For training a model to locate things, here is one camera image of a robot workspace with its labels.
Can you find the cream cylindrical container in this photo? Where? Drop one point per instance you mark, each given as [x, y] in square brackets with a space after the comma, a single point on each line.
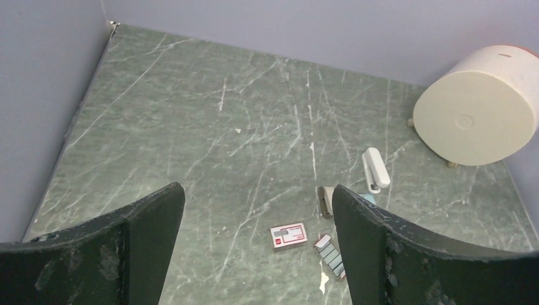
[483, 110]

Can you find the blue mini stapler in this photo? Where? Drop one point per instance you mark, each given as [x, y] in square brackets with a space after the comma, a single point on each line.
[367, 198]

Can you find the beige stapler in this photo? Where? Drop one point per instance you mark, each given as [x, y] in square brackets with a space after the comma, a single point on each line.
[324, 194]

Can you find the staple box tray with staples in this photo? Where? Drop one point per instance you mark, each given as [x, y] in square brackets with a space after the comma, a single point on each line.
[330, 256]

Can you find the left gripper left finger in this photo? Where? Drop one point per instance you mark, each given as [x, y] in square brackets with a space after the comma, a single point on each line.
[120, 257]

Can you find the red staple box sleeve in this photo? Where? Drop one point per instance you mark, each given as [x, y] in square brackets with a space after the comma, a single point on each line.
[288, 235]

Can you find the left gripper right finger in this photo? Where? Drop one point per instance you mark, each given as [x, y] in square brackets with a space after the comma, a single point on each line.
[390, 260]

